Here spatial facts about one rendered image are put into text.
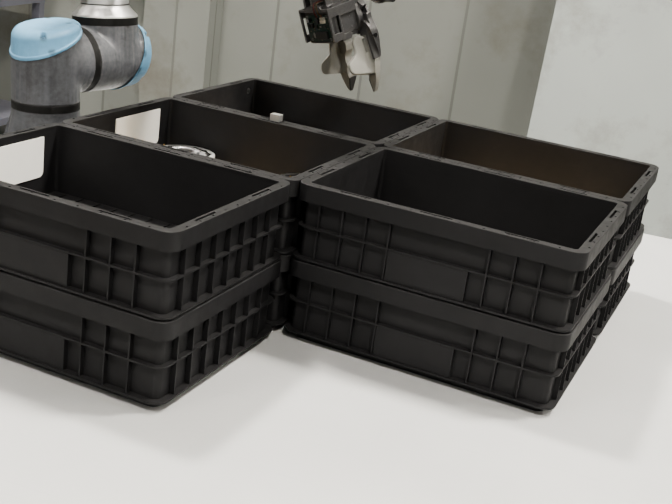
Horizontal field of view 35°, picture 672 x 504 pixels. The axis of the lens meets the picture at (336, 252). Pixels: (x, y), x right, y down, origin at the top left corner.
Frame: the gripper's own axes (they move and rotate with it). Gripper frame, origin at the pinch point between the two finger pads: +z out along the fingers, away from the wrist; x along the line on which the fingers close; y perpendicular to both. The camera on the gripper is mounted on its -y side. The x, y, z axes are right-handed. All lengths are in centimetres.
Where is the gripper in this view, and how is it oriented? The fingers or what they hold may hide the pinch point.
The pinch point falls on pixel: (364, 81)
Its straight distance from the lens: 174.7
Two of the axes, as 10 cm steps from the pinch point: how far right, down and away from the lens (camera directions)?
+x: 6.5, 1.4, -7.4
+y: -7.2, 4.1, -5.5
